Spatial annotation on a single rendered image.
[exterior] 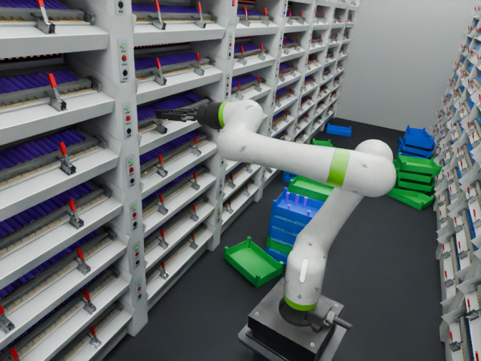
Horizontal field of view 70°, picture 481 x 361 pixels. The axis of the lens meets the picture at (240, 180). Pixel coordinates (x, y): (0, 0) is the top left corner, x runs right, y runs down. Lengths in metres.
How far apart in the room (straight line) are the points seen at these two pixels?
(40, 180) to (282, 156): 0.67
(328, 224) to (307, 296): 0.26
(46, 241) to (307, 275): 0.80
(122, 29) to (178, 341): 1.29
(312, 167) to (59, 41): 0.73
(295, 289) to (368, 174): 0.47
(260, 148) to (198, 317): 1.03
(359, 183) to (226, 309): 1.09
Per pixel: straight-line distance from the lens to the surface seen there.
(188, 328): 1.77
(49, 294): 1.27
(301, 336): 1.29
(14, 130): 0.97
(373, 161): 1.01
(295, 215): 1.94
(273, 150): 1.03
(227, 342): 1.73
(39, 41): 0.98
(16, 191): 1.05
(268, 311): 1.34
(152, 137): 1.35
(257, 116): 1.14
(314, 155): 1.01
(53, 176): 1.10
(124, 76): 1.17
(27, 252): 1.14
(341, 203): 1.23
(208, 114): 1.20
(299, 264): 1.18
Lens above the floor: 1.37
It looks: 27 degrees down
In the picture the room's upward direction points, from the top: 6 degrees clockwise
